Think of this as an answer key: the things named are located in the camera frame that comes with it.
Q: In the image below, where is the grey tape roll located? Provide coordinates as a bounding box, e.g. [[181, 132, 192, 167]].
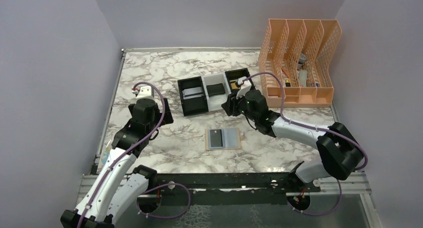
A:
[[297, 53, 307, 70]]

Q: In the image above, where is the orange plastic desk organizer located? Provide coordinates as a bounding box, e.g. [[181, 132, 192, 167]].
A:
[[258, 19, 342, 108]]

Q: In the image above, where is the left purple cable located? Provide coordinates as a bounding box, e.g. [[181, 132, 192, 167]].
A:
[[76, 81, 167, 228]]

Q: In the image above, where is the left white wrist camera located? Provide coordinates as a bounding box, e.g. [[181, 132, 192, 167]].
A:
[[132, 85, 155, 100]]

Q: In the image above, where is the black card in tray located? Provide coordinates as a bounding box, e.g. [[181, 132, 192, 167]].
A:
[[206, 83, 226, 97]]

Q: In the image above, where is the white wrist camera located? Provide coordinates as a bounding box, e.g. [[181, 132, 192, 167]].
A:
[[132, 85, 155, 100], [235, 76, 252, 99]]

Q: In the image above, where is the black metal base rail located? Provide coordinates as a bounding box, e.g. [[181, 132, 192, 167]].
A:
[[79, 172, 371, 208]]

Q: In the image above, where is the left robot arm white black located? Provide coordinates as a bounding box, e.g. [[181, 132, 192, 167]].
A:
[[60, 98, 173, 228]]

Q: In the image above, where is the silver card in tray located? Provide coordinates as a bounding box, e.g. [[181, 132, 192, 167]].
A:
[[182, 87, 203, 100]]

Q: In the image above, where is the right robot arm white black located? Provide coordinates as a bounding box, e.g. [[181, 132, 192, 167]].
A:
[[221, 90, 368, 192]]

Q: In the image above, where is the purple cable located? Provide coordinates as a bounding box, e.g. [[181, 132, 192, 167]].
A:
[[242, 71, 369, 217], [76, 81, 167, 228]]

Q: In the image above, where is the black white card tray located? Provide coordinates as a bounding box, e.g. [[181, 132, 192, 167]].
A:
[[177, 68, 250, 117]]

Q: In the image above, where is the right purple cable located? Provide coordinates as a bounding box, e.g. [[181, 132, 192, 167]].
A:
[[242, 71, 369, 217]]

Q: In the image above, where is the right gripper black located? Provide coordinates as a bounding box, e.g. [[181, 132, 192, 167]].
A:
[[221, 88, 257, 122]]

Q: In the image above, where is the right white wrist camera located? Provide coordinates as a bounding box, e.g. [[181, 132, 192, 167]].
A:
[[235, 76, 252, 99]]

